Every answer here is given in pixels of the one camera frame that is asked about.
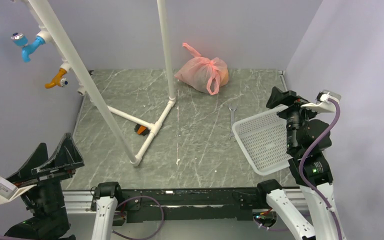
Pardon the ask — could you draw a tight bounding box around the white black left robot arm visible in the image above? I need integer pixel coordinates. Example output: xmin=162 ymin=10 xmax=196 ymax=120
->
xmin=5 ymin=133 xmax=124 ymax=240

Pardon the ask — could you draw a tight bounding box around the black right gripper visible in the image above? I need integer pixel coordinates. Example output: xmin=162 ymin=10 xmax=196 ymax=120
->
xmin=265 ymin=85 xmax=323 ymax=151

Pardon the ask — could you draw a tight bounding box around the blue plastic faucet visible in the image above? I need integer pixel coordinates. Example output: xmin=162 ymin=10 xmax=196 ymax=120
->
xmin=10 ymin=32 xmax=46 ymax=63

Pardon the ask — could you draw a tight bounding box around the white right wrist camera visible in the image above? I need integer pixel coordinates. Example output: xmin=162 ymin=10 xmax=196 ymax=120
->
xmin=301 ymin=89 xmax=342 ymax=114

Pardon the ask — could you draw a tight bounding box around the orange plastic faucet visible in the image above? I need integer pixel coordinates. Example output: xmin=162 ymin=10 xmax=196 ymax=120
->
xmin=44 ymin=68 xmax=68 ymax=89

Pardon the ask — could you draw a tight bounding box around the white perforated plastic basket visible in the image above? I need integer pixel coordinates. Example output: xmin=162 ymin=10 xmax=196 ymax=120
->
xmin=232 ymin=105 xmax=291 ymax=176

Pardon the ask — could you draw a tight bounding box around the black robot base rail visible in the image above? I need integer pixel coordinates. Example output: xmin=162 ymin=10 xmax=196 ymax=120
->
xmin=114 ymin=187 xmax=275 ymax=226

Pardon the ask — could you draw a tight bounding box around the pink plastic bag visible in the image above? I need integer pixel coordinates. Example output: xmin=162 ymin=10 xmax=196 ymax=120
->
xmin=174 ymin=42 xmax=228 ymax=95

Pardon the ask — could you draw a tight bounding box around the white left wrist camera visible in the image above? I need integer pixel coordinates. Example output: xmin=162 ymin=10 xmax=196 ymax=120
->
xmin=0 ymin=175 xmax=37 ymax=208

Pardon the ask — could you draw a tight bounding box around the silver open-end wrench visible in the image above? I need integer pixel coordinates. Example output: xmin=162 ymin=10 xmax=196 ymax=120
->
xmin=228 ymin=103 xmax=237 ymax=140

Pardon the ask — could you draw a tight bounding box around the fake orange fruit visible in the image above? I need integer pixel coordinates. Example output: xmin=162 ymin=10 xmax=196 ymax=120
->
xmin=219 ymin=68 xmax=229 ymax=87

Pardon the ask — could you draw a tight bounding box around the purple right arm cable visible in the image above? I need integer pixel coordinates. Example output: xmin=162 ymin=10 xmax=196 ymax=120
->
xmin=252 ymin=98 xmax=345 ymax=240

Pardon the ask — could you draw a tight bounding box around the orange black brush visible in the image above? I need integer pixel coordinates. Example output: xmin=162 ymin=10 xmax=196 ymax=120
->
xmin=134 ymin=124 xmax=150 ymax=136

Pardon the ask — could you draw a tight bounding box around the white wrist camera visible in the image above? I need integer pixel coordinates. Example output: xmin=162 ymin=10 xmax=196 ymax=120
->
xmin=301 ymin=89 xmax=342 ymax=114
xmin=0 ymin=175 xmax=37 ymax=208

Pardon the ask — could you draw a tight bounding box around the white PVC pipe frame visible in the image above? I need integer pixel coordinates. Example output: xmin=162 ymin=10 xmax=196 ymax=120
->
xmin=23 ymin=0 xmax=176 ymax=167

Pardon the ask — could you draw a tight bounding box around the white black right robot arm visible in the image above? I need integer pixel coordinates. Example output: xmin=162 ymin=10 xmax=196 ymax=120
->
xmin=255 ymin=87 xmax=346 ymax=240

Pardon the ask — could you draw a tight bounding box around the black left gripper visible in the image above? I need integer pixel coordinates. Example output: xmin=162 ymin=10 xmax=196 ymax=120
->
xmin=4 ymin=131 xmax=83 ymax=235

